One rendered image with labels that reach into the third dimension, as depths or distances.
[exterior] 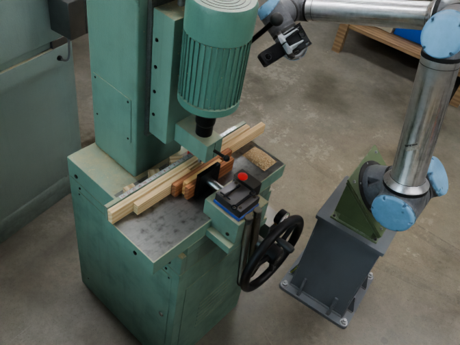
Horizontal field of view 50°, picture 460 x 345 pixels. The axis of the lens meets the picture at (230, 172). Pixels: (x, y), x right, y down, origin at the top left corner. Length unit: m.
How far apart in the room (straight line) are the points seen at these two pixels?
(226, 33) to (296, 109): 2.34
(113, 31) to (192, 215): 0.56
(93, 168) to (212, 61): 0.68
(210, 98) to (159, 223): 0.40
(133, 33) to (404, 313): 1.88
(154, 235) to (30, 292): 1.10
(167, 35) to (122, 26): 0.14
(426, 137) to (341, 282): 0.91
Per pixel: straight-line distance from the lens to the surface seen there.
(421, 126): 1.59
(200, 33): 1.20
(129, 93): 1.49
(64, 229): 2.59
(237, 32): 1.19
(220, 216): 1.43
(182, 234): 1.42
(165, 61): 1.36
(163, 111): 1.46
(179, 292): 1.66
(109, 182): 1.69
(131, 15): 1.34
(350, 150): 3.29
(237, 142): 1.67
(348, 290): 2.29
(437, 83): 1.53
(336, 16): 1.76
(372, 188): 1.95
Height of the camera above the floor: 2.03
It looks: 45 degrees down
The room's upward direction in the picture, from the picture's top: 12 degrees clockwise
